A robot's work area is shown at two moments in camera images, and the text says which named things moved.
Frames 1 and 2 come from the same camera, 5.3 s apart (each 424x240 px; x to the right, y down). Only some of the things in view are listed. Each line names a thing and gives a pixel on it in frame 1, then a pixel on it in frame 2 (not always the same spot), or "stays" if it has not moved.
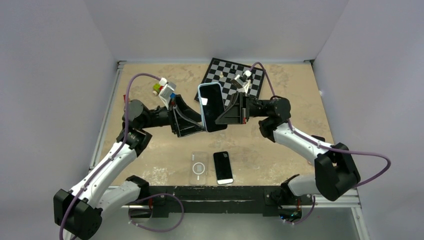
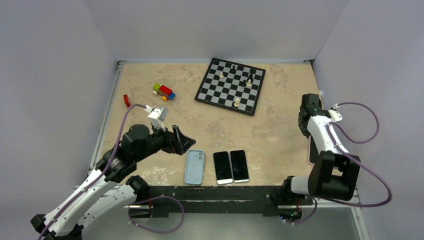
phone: (212, 101) -> (239, 166)
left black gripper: (183, 119) -> (176, 142)
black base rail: (268, 200) stays
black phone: (223, 168) stays
